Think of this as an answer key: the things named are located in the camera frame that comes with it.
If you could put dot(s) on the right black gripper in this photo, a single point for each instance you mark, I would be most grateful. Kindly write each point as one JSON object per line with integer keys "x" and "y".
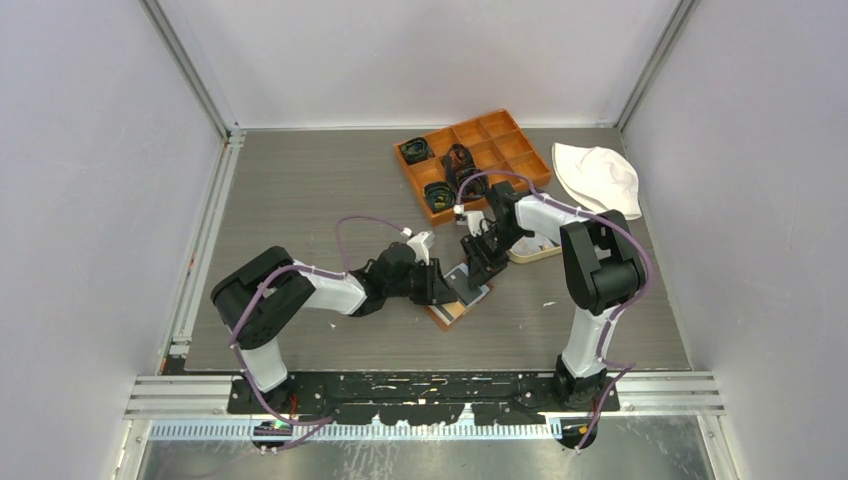
{"x": 481, "y": 265}

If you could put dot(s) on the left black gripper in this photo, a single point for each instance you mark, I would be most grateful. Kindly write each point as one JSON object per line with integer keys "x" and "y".
{"x": 436, "y": 290}

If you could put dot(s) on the brown leather card holder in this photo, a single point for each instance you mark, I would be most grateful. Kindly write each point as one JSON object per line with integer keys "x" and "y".
{"x": 457, "y": 281}

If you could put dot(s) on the beige oval card tray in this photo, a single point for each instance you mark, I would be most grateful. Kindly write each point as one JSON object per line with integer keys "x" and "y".
{"x": 538, "y": 256}

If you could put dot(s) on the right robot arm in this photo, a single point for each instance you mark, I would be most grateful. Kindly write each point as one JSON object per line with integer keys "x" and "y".
{"x": 605, "y": 270}

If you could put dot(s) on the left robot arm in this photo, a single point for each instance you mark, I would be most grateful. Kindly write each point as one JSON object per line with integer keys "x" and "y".
{"x": 258, "y": 300}

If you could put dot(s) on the orange card with stripe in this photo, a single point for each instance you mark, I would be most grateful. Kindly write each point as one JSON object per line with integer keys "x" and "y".
{"x": 449, "y": 313}

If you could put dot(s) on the white card in tray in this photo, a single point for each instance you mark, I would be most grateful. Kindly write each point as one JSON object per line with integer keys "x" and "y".
{"x": 529, "y": 246}

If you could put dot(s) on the rolled dark belt bottom-left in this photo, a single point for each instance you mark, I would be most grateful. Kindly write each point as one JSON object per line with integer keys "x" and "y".
{"x": 440, "y": 196}

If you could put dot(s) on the rolled dark belt centre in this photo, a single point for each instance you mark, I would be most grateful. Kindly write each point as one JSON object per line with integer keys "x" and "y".
{"x": 458, "y": 165}

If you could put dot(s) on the orange wooden divider tray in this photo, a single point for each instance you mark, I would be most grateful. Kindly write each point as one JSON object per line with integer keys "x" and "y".
{"x": 500, "y": 149}

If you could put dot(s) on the rolled dark belt top-left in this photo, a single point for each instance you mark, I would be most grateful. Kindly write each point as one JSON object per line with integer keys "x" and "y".
{"x": 416, "y": 150}

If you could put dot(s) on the white bucket hat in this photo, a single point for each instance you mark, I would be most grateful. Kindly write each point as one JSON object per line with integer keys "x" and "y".
{"x": 599, "y": 178}

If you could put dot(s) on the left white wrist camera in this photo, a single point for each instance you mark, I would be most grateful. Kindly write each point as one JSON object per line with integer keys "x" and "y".
{"x": 420, "y": 243}

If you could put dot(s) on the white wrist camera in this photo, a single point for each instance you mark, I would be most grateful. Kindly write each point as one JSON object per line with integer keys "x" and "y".
{"x": 475, "y": 220}
{"x": 420, "y": 243}

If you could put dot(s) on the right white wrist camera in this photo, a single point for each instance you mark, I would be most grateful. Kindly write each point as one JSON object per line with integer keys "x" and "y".
{"x": 475, "y": 220}

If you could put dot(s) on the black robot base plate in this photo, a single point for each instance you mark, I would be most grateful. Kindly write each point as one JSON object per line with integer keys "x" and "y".
{"x": 427, "y": 399}

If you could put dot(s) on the aluminium frame rail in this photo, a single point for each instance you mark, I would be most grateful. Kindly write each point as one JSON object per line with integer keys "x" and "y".
{"x": 641, "y": 393}

